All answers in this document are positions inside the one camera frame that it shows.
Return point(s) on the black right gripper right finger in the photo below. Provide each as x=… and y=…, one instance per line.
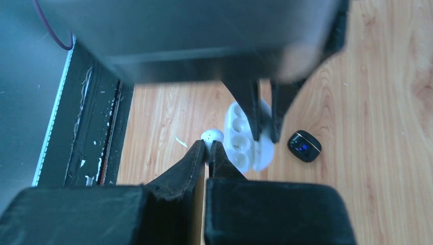
x=242, y=211

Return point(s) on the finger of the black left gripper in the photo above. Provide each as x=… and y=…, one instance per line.
x=283, y=95
x=246, y=92

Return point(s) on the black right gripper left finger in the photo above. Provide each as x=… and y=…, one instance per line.
x=167, y=210

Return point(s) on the white oval charging case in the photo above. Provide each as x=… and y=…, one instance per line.
x=242, y=150

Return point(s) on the black glossy charging case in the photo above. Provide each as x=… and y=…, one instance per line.
x=304, y=146

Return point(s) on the white ear-hook earbud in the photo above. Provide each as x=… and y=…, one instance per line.
x=211, y=135

